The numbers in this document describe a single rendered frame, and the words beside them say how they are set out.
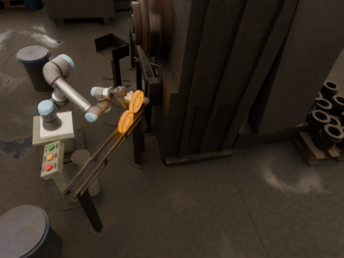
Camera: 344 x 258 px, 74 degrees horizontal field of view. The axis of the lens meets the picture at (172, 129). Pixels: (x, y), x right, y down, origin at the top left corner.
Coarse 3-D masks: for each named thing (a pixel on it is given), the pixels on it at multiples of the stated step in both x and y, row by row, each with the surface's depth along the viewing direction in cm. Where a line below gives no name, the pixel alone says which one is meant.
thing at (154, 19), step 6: (150, 0) 141; (156, 0) 142; (150, 6) 140; (156, 6) 141; (150, 12) 140; (156, 12) 141; (150, 18) 140; (156, 18) 142; (150, 24) 141; (156, 24) 143; (150, 30) 143; (156, 30) 145; (150, 36) 145; (156, 36) 147; (150, 42) 149; (156, 42) 151; (150, 48) 152; (156, 48) 155; (150, 54) 161; (156, 54) 162
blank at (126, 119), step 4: (124, 112) 148; (128, 112) 148; (132, 112) 153; (124, 116) 146; (128, 116) 149; (132, 116) 155; (120, 120) 145; (124, 120) 145; (128, 120) 156; (132, 120) 158; (120, 124) 145; (124, 124) 148; (128, 124) 155; (120, 128) 147; (124, 128) 150
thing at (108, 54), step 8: (96, 40) 219; (104, 40) 226; (112, 40) 233; (120, 40) 224; (96, 48) 224; (104, 48) 231; (112, 48) 233; (120, 48) 213; (128, 48) 221; (104, 56) 221; (112, 56) 221; (120, 56) 219; (112, 64) 233; (120, 80) 250
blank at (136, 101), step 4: (136, 92) 150; (140, 92) 152; (132, 96) 149; (136, 96) 148; (140, 96) 155; (132, 100) 148; (136, 100) 150; (140, 100) 159; (132, 104) 149; (136, 104) 159; (140, 104) 161; (132, 108) 150; (136, 108) 156
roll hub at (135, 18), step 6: (138, 6) 148; (132, 12) 163; (138, 12) 147; (132, 18) 154; (138, 18) 147; (132, 24) 156; (138, 24) 148; (132, 30) 160; (138, 30) 150; (138, 36) 154; (138, 42) 159
